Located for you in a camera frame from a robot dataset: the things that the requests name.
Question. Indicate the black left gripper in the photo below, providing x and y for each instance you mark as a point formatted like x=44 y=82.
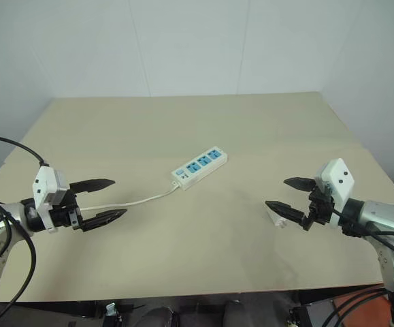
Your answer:
x=64 y=218

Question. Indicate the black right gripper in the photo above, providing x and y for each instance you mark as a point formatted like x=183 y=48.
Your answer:
x=319 y=207

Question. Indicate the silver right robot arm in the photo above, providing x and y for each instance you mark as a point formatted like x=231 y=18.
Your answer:
x=383 y=213

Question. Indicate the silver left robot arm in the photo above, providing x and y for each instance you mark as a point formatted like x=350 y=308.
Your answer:
x=16 y=212

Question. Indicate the white plug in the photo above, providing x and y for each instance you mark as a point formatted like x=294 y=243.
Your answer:
x=278 y=222

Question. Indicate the white power strip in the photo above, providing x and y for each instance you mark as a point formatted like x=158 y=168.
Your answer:
x=200 y=167

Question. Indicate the orange panel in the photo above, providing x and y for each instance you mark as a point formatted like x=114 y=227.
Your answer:
x=366 y=310

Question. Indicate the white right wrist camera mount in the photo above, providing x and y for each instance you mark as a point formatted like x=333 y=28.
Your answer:
x=339 y=177

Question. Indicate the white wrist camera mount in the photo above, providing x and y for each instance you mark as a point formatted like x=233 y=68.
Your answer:
x=43 y=184
x=339 y=177

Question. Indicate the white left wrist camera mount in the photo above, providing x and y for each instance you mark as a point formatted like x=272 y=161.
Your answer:
x=43 y=184

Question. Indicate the black table frame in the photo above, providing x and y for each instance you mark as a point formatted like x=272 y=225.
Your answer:
x=319 y=295

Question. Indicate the metal bracket under table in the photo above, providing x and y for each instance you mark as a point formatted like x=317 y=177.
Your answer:
x=111 y=310

